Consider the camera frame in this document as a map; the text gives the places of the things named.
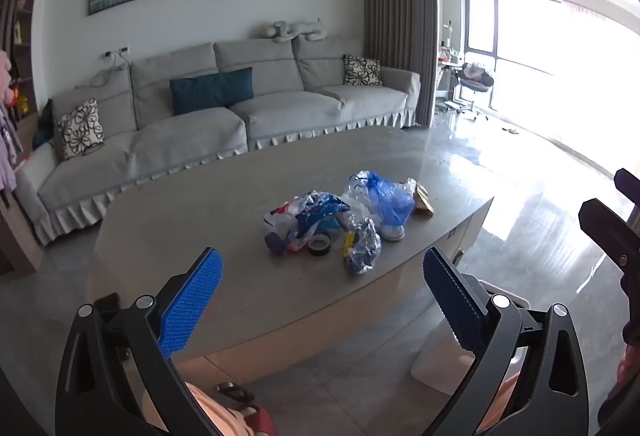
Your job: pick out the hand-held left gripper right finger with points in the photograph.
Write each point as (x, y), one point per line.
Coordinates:
(452, 301)

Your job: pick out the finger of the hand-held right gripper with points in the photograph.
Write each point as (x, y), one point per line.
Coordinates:
(612, 236)
(629, 188)

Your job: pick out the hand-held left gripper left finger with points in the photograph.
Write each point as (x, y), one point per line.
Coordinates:
(192, 301)

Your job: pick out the white trash bin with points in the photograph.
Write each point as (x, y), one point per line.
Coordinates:
(440, 356)

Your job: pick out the round cartoon print tin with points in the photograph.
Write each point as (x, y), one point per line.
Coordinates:
(394, 232)

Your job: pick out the purple small wrapper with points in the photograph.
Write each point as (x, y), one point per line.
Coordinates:
(275, 243)

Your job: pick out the brown cardboard piece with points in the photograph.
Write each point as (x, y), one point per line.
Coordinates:
(424, 201)

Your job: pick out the blue plastic bag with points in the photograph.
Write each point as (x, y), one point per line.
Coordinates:
(385, 196)

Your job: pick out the black tape roll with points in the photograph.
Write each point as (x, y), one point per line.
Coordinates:
(319, 246)

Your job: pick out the person's right forearm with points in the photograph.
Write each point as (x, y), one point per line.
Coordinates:
(631, 376)

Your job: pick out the grey coffee table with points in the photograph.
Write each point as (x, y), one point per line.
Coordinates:
(200, 216)

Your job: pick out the grey fabric sofa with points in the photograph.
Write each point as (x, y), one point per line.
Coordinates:
(200, 136)

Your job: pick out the swivel chair with clothes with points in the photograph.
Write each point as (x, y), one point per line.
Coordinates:
(475, 79)

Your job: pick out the floral black white pillow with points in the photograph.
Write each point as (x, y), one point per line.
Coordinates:
(80, 129)
(362, 70)

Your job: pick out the teal long pillow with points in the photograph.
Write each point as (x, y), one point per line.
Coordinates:
(210, 90)

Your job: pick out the white desk with clutter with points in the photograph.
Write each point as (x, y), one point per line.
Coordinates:
(447, 61)

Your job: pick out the hanging pink purple clothes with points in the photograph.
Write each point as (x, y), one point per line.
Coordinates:
(7, 126)

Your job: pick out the white knotted plush toy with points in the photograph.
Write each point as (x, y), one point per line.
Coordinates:
(292, 30)

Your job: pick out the grey pleated curtain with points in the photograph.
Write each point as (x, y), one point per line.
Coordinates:
(395, 16)

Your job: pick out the brown wooden shelf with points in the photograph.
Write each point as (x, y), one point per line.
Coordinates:
(22, 41)

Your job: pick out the white wall socket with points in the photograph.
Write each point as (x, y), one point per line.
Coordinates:
(117, 51)

